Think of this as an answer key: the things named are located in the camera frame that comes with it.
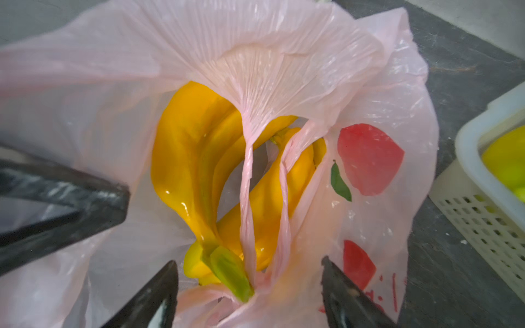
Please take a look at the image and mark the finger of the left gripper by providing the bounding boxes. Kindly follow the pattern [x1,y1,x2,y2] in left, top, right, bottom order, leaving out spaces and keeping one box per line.
[1,159,131,275]

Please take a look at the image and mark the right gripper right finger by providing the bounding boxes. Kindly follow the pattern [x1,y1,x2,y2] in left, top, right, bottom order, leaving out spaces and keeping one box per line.
[321,256,398,328]

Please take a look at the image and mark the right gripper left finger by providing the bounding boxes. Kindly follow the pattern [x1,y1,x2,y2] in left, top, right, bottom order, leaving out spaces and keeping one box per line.
[103,260,179,328]

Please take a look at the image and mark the pink printed plastic bag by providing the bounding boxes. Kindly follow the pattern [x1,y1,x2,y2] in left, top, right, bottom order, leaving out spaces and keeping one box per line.
[1,1,439,327]

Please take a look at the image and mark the orange-yellow banana bunch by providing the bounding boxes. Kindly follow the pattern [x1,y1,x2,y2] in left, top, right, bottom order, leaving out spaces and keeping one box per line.
[150,82,326,302]

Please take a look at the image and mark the yellow-green banana bunch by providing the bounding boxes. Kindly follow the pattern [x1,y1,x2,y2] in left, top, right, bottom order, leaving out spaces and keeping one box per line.
[482,126,524,202]

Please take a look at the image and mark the white plastic basket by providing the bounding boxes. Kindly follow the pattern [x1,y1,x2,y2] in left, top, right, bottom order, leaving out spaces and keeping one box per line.
[429,84,524,299]

